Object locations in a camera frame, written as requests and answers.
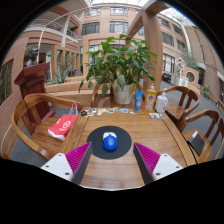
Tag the agave plant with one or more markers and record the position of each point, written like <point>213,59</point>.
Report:
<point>60,77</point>

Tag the black round mouse pad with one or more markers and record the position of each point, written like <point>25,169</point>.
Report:
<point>95,143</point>

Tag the black notebook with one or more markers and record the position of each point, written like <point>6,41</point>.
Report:
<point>196,143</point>

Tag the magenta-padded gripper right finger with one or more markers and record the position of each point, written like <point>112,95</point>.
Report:
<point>165,165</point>

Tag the yellow flowering plant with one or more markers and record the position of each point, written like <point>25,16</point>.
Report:
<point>206,91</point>

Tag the wooden armchair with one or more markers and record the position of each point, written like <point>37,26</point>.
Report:
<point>95,95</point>
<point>40,133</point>
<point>206,115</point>
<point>175,111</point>

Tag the black key fob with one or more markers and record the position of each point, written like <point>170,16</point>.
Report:
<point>83,113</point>

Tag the red and white bag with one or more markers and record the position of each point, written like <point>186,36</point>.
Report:
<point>62,126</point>

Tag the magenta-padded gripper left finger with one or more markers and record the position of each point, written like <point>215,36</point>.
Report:
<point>60,165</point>

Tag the white outdoor sculpture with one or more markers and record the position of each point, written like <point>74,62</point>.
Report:
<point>181,66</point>

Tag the dark red wooden pedestal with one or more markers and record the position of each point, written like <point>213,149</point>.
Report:
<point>31,81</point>

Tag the small white packet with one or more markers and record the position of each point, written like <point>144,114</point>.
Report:
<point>155,115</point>

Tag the white pump bottle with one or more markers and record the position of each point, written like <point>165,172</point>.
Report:
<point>161,104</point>

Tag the yellow dish soap bottle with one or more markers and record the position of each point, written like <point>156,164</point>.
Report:
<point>149,100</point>

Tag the blue squeeze tube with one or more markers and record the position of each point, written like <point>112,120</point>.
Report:
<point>138,100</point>

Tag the blue and white computer mouse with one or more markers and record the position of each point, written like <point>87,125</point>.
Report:
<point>110,143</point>

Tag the blue sticker card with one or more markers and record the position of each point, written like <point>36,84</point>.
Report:
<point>124,110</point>

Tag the green plant in white pot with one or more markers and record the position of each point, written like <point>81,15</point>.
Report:
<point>120,63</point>

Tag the dark parked car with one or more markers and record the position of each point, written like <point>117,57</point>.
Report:
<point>166,77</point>

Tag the grey bust statue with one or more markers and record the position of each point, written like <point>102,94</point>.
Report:
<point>32,56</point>

